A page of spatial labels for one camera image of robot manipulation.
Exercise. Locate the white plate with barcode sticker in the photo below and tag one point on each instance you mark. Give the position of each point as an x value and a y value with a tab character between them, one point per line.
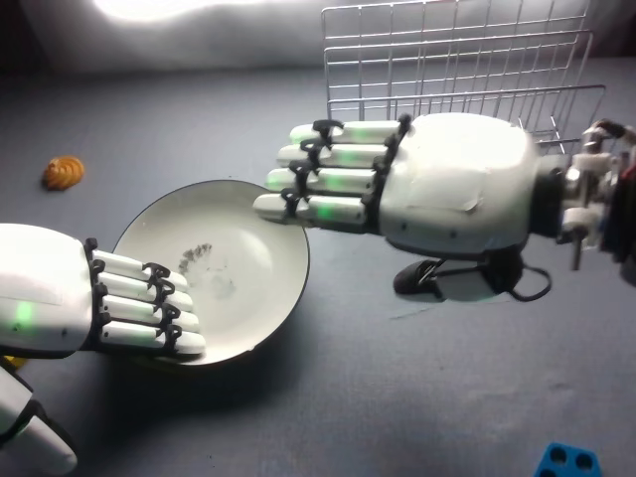
248	278

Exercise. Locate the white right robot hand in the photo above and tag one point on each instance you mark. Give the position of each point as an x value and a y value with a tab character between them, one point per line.
447	179

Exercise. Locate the white backdrop sheet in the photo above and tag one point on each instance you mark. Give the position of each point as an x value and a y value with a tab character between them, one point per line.
223	40

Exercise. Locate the grey table cloth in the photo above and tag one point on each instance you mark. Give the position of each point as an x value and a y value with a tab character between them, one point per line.
348	397

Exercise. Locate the orange swirl toy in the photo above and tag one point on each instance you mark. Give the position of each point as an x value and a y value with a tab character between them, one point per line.
63	173

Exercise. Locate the blue pentagon block with holes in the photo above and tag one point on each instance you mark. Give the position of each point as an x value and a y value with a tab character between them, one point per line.
566	462

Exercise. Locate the yellow wedge block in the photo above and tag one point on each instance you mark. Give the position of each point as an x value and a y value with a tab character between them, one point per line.
11	362

